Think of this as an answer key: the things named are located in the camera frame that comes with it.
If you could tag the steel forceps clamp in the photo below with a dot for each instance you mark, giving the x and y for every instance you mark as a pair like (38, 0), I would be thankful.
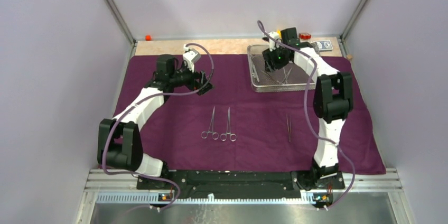
(210, 132)

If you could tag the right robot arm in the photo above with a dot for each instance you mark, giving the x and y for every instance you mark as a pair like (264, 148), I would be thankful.
(333, 94)

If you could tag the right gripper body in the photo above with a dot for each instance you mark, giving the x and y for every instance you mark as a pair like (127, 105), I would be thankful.
(275, 59)

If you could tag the steel hemostat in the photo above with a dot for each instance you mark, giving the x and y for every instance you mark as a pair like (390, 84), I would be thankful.
(228, 134)

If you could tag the blue playing card deck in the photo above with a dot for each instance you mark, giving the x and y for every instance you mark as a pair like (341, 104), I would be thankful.
(324, 45)

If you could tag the metal mesh instrument tray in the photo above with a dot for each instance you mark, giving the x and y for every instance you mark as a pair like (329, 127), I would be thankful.
(297, 80)

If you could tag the red small block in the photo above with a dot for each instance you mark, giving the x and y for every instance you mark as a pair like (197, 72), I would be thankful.
(304, 36)

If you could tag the steel needle holder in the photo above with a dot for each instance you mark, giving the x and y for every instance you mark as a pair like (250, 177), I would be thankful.
(289, 127)

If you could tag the steel curved tweezers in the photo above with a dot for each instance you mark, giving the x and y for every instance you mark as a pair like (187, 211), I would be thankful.
(272, 78)

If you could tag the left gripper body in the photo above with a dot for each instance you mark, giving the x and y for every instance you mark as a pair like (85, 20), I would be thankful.
(189, 81)

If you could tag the purple cloth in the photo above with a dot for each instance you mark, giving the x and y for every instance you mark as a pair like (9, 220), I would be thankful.
(173, 132)

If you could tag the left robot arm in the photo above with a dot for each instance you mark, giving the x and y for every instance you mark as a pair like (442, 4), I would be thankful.
(119, 139)

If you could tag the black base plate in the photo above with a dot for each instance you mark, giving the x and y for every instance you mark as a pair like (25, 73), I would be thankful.
(195, 184)

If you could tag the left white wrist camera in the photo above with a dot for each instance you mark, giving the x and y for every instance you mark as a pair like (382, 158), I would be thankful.
(190, 56)

